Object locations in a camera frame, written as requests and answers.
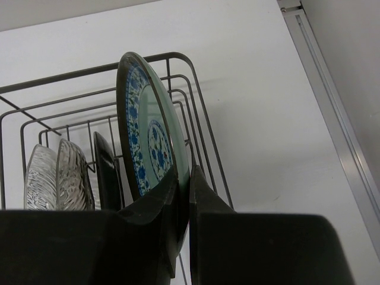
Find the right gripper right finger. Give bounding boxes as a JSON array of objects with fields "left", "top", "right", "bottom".
[{"left": 189, "top": 166, "right": 354, "bottom": 284}]

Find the blue white patterned plate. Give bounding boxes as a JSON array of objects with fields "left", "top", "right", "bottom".
[{"left": 115, "top": 51, "right": 194, "bottom": 259}]

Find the black glossy plate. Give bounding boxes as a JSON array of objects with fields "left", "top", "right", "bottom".
[{"left": 93, "top": 131, "right": 122, "bottom": 211}]

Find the aluminium rail frame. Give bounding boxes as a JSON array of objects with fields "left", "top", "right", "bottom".
[{"left": 278, "top": 1, "right": 379, "bottom": 252}]

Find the metal wire dish rack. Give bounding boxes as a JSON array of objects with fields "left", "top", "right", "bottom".
[{"left": 0, "top": 51, "right": 235, "bottom": 285}]

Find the clear square glass plate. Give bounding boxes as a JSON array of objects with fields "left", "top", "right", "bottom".
[{"left": 56, "top": 139, "right": 95, "bottom": 211}]

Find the clear textured glass plate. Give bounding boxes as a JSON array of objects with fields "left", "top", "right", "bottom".
[{"left": 24, "top": 144, "right": 58, "bottom": 210}]

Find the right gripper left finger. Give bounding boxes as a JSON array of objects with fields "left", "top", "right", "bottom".
[{"left": 1, "top": 169, "right": 178, "bottom": 284}]

